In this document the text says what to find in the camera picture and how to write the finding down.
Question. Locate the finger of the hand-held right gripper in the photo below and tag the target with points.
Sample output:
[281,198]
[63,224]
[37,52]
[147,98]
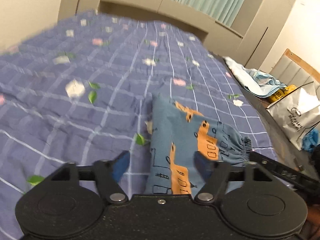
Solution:
[282,170]

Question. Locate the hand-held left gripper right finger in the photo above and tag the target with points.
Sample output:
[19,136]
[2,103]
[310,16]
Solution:
[203,165]

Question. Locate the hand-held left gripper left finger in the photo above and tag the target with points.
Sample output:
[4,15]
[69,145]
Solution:
[122,163]

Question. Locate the blue pants with orange print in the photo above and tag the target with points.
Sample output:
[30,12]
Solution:
[175,140]

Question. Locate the blue crumpled plastic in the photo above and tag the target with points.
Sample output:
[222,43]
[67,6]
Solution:
[311,140]

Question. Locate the silver plastic bag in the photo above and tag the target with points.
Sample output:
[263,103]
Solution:
[297,115]

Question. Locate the yellow packet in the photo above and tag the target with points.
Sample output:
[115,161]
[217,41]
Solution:
[281,93]

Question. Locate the blue checkered floral bedsheet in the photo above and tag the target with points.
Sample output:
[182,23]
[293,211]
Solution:
[75,92]

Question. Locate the light blue crumpled cloth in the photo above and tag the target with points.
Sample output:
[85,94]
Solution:
[255,80]

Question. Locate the wood-framed padded panel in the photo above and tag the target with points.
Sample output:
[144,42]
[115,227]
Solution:
[292,67]

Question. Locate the beige headboard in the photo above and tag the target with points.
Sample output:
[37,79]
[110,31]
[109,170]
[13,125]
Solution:
[162,7]

